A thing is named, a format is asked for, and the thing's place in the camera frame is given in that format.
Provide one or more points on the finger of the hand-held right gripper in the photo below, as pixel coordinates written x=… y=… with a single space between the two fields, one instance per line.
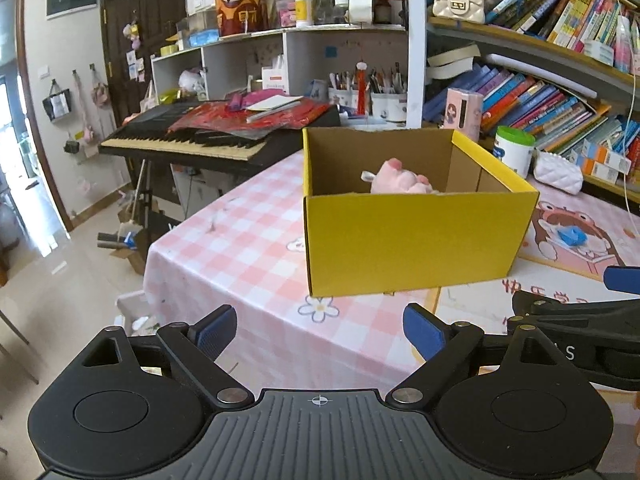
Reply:
x=622 y=280
x=580 y=312

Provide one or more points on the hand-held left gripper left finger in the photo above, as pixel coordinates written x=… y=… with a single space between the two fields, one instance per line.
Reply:
x=216 y=332

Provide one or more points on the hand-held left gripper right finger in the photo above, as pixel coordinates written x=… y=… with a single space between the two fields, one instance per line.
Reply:
x=424 y=332

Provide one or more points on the yellow cardboard box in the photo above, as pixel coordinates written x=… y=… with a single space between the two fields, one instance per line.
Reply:
x=410 y=240

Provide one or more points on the pink plush pig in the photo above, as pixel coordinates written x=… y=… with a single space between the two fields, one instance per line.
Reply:
x=400 y=177

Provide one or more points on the printed cartoon desk mat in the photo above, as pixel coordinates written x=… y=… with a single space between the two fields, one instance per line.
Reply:
x=560 y=270

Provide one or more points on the pink checked tablecloth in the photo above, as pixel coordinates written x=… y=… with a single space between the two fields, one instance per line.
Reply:
x=225 y=250

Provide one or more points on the cardboard box on floor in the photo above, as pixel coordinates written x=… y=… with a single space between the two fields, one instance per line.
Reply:
x=132 y=255

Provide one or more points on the orange and blue book boxes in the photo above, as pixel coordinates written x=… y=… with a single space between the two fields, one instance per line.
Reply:
x=605 y=160

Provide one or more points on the white quilted pouch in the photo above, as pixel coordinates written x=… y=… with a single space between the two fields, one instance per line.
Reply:
x=557 y=174

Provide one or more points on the keyboard stand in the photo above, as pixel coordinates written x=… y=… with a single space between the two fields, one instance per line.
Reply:
x=142 y=195

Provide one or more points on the white jar with green lid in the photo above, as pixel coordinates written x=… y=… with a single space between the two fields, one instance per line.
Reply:
x=514 y=155

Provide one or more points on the row of blue and red books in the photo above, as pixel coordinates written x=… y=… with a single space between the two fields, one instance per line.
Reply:
x=530 y=105

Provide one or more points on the black electronic keyboard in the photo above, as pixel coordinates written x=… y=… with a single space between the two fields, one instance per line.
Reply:
x=150 y=142

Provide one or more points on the red plastic bags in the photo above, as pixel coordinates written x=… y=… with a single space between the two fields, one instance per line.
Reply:
x=280 y=119

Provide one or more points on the white rolled tube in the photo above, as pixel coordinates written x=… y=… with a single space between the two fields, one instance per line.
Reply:
x=540 y=72

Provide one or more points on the pink cartoon printed box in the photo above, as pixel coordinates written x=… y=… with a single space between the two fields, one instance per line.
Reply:
x=462 y=112

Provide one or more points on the plain white pen holder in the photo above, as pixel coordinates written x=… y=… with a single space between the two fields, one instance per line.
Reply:
x=389 y=107

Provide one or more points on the white envelope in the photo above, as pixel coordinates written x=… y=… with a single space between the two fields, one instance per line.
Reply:
x=272 y=102

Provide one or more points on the white cartoon pen holder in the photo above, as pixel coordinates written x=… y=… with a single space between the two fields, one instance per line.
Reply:
x=347 y=99

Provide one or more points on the red tassel ornament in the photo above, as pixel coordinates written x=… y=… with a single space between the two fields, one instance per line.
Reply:
x=361 y=90

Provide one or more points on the white plush toy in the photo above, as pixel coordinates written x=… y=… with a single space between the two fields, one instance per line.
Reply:
x=191 y=81

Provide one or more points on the wooden bookshelf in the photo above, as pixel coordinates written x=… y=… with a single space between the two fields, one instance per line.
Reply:
x=525 y=42

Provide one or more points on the white paper bag red label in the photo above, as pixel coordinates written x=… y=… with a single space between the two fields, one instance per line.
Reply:
x=275 y=77

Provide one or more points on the pink hanging bag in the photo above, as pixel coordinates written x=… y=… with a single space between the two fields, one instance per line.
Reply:
x=99 y=91

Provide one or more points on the old thick books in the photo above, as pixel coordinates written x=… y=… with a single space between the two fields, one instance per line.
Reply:
x=452 y=62

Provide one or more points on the row of colourful thin books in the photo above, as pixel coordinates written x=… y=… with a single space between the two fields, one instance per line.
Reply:
x=565 y=10

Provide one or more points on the black and white hanging bag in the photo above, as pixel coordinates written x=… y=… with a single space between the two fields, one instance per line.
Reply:
x=56 y=102

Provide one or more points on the white shelf unit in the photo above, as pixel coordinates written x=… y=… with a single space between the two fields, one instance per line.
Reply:
x=310 y=55

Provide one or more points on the blue tissue pack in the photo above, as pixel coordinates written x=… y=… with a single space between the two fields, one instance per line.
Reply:
x=204 y=39

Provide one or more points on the dark brown door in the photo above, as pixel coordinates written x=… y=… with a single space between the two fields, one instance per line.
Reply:
x=150 y=10

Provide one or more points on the white bottle yellow label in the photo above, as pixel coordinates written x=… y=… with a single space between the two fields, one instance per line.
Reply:
x=304 y=7

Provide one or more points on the grey electrical panel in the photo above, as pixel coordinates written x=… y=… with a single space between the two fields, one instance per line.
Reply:
x=71 y=1

